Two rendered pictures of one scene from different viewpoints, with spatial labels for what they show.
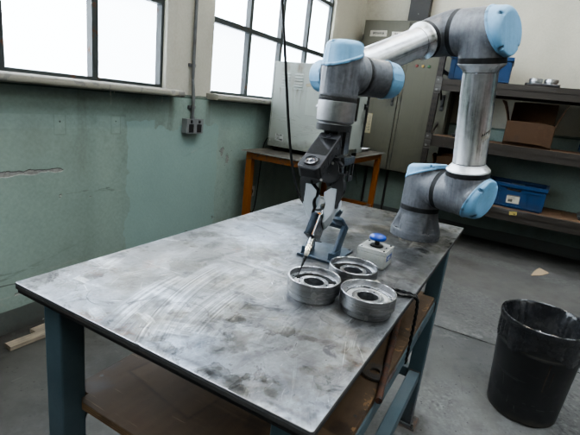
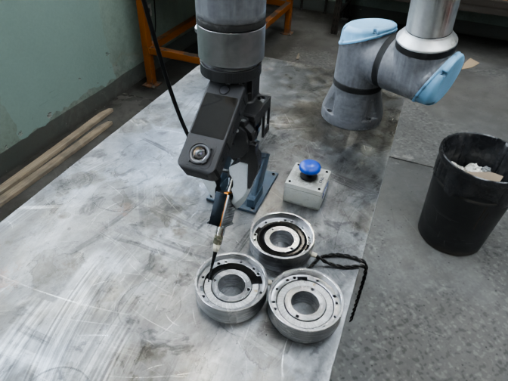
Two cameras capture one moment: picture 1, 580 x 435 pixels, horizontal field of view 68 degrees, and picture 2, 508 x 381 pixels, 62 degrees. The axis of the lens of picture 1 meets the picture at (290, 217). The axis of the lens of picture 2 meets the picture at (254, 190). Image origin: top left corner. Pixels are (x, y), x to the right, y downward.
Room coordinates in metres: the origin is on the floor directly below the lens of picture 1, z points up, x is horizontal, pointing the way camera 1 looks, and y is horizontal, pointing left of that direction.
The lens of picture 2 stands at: (0.40, -0.04, 1.33)
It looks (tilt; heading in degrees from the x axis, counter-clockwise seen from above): 40 degrees down; 352
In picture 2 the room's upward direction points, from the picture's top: 3 degrees clockwise
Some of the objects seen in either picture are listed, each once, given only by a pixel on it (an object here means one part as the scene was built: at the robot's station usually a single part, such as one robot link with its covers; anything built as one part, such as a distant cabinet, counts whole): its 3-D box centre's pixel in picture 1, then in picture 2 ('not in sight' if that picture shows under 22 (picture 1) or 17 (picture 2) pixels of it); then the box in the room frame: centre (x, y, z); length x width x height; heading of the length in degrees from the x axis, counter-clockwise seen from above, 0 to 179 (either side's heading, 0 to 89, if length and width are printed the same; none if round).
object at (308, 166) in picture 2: (376, 243); (308, 174); (1.01, -0.22, 0.85); 0.04 x 0.04 x 0.05
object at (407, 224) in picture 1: (417, 219); (354, 97); (1.31, -0.40, 0.85); 0.15 x 0.15 x 0.10
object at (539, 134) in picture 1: (530, 124); not in sight; (3.96, -2.02, 1.19); 0.52 x 0.42 x 0.38; 62
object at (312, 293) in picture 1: (313, 285); (231, 288); (0.78, -0.06, 0.82); 0.10 x 0.10 x 0.04
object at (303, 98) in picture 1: (324, 111); not in sight; (3.46, -0.17, 1.10); 0.62 x 0.61 x 0.65; 152
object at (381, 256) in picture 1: (375, 253); (308, 183); (1.01, -0.22, 0.82); 0.08 x 0.07 x 0.05; 152
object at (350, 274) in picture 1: (352, 274); (281, 242); (0.87, -0.15, 0.82); 0.10 x 0.10 x 0.04
